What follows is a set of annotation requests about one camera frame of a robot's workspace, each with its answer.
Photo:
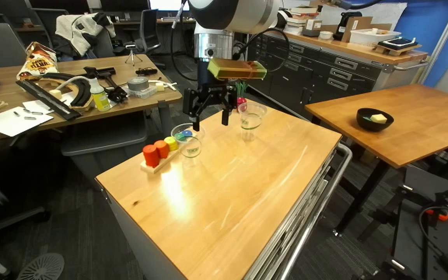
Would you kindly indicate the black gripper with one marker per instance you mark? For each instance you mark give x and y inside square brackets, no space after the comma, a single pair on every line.
[212,96]

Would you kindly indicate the clear plastic cup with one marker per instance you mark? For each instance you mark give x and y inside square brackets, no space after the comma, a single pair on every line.
[191,150]
[251,122]

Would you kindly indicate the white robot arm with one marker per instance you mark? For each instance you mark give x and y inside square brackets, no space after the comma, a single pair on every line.
[234,16]

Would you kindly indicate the red toy cherry green stem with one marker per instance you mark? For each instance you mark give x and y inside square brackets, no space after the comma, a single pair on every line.
[242,103]

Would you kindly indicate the yellow toy cylinder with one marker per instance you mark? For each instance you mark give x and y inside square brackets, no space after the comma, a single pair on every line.
[172,144]

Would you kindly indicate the orange toy cylinder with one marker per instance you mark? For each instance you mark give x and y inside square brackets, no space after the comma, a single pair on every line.
[163,150]

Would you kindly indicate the red toy cylinder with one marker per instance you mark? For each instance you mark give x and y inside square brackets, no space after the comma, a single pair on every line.
[152,156]

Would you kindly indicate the flat black tool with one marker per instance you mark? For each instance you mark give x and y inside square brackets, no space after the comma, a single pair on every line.
[147,71]

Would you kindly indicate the gray tape roll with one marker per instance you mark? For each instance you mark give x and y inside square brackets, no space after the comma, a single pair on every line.
[139,86]

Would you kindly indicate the colourful block set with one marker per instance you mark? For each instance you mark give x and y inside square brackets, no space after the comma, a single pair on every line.
[155,169]

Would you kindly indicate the large wooden desk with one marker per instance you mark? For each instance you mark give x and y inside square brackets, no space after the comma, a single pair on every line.
[131,103]

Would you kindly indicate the wood top steel cart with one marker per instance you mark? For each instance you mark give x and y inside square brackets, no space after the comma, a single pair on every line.
[225,197]

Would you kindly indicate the small black tool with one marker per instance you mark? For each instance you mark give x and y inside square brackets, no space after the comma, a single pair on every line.
[117,94]

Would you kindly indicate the small tripod stand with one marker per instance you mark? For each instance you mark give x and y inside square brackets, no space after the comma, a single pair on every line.
[133,57]

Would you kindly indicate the black office chair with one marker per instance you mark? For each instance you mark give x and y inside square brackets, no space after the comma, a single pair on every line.
[149,29]

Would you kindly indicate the dark gray drawer cabinet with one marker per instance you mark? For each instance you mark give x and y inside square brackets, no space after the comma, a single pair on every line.
[312,72]

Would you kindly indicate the small yellow liquid bottle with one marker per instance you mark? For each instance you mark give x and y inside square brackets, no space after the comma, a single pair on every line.
[100,100]

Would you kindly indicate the black hand tool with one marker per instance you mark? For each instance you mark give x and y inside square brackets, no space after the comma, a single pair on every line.
[100,72]

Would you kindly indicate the white stacked boxes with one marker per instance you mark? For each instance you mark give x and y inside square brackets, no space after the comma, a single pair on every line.
[299,24]

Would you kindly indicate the black computer monitor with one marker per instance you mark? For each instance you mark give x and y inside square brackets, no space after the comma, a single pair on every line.
[125,4]

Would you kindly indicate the black bowl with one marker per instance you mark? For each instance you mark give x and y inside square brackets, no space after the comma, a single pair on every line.
[365,124]

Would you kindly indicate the white cloth jacket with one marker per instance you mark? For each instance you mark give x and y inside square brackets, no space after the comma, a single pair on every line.
[79,32]

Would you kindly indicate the black upright device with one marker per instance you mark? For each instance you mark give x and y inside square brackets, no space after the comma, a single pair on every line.
[345,24]

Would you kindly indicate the long black bar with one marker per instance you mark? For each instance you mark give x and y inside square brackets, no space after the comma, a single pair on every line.
[47,100]

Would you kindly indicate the yellow food piece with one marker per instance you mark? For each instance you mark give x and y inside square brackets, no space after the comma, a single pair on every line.
[379,119]

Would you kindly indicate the white plastic bin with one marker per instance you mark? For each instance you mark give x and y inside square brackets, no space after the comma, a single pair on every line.
[369,38]

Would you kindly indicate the small cardboard box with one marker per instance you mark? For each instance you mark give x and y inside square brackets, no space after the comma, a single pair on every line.
[363,24]

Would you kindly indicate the printed chip bag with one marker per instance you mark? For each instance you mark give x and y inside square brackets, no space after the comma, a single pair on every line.
[38,63]

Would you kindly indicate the white paper sheet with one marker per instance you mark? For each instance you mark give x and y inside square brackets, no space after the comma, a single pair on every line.
[7,124]

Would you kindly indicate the wooden table black legs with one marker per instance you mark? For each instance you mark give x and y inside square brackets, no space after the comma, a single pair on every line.
[432,125]

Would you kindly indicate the round gray floor grille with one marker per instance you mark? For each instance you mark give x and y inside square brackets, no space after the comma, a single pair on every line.
[40,267]

